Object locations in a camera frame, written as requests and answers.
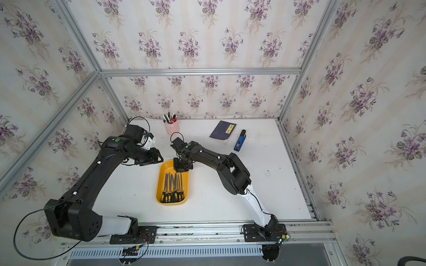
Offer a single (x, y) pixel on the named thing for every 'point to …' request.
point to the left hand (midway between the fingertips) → (160, 160)
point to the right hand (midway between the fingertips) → (178, 171)
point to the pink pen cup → (172, 126)
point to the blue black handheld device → (241, 141)
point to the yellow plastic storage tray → (167, 167)
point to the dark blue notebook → (223, 131)
